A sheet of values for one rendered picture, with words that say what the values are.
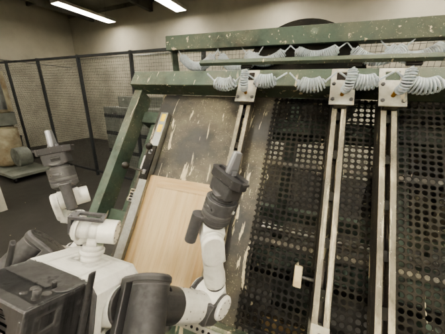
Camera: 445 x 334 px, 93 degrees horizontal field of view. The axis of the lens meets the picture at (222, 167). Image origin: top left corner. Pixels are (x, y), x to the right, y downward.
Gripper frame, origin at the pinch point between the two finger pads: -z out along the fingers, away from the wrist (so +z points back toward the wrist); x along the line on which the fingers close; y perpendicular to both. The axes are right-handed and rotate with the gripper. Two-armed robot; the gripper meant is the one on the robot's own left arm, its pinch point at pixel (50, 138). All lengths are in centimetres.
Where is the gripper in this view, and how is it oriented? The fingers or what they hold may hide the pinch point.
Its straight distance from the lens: 100.7
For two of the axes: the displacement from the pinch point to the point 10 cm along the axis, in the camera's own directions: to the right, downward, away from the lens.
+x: 9.6, -2.2, 1.8
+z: 2.0, 9.7, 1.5
